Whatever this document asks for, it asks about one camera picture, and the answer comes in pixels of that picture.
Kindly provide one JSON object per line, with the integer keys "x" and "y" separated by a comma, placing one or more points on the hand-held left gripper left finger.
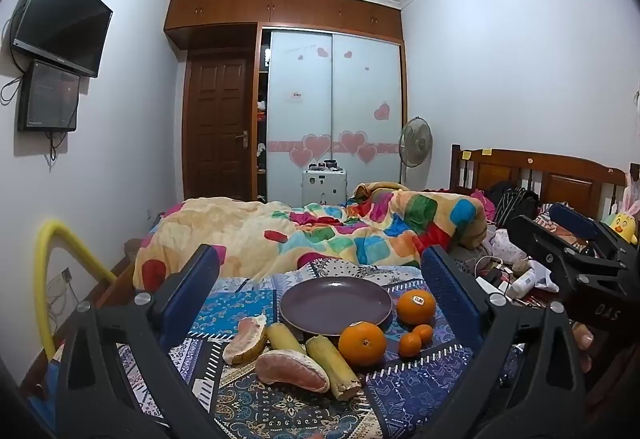
{"x": 192, "y": 291}

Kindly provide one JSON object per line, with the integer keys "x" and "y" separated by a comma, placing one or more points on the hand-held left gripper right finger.
{"x": 447, "y": 291}

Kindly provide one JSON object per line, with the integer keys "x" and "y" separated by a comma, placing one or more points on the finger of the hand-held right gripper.
{"x": 575, "y": 219}
{"x": 542, "y": 241}

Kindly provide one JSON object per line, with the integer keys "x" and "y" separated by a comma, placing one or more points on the orange with sticker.
{"x": 416, "y": 306}
{"x": 362, "y": 343}

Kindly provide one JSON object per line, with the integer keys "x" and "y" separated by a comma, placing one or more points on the small tangerine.
{"x": 424, "y": 333}
{"x": 410, "y": 344}

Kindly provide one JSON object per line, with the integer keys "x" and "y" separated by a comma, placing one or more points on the peeled pomelo segment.
{"x": 292, "y": 370}
{"x": 246, "y": 338}

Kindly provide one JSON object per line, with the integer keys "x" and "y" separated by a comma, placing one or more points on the purple plate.
{"x": 335, "y": 304}

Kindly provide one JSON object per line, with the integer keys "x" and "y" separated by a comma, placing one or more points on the long sugarcane piece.
{"x": 334, "y": 366}

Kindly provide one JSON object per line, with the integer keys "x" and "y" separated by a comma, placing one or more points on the person's right hand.
{"x": 583, "y": 341}

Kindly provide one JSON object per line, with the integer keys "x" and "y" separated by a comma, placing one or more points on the wooden bed headboard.
{"x": 560, "y": 179}

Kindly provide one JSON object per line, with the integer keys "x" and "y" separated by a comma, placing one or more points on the white power strip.
{"x": 492, "y": 285}

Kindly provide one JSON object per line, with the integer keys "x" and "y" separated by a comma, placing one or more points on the white plastic bottle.
{"x": 522, "y": 283}

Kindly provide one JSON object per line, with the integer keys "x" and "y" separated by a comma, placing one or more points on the yellow plush toy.
{"x": 622, "y": 225}

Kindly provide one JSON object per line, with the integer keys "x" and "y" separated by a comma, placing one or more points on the black striped backpack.
{"x": 512, "y": 201}

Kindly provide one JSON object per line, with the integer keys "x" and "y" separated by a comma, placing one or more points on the colourful patchwork blanket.
{"x": 250, "y": 229}

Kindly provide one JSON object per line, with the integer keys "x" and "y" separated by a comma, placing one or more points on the blue patterned bedsheet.
{"x": 280, "y": 411}

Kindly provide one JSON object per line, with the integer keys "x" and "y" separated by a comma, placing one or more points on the yellow foam hoop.
{"x": 42, "y": 269}

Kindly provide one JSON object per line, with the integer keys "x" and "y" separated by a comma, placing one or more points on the standing electric fan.
{"x": 415, "y": 141}

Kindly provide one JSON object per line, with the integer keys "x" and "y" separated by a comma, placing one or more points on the white box appliance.
{"x": 324, "y": 186}

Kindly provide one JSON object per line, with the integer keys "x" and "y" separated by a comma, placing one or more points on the brown wooden door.
{"x": 217, "y": 129}

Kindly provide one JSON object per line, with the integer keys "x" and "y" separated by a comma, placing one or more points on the jars on white appliance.
{"x": 327, "y": 164}

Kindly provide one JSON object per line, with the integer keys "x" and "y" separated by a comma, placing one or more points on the wooden wardrobe with heart stickers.
{"x": 300, "y": 94}

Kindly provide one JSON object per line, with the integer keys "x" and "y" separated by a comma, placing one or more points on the small black wall monitor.
{"x": 50, "y": 96}

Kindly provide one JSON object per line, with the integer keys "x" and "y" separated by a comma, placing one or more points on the black wall television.
{"x": 60, "y": 19}

